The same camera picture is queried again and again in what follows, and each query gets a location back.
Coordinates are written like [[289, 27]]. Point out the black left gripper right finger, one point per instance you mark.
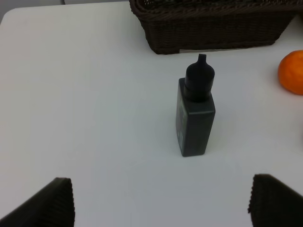
[[274, 204]]

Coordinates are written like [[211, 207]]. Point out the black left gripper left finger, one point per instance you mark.
[[52, 206]]

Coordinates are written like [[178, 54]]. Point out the dark green pump bottle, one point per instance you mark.
[[195, 110]]

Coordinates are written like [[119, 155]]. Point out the dark brown wicker basket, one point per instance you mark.
[[174, 25]]

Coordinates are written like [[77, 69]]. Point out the orange mandarin fruit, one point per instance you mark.
[[290, 72]]

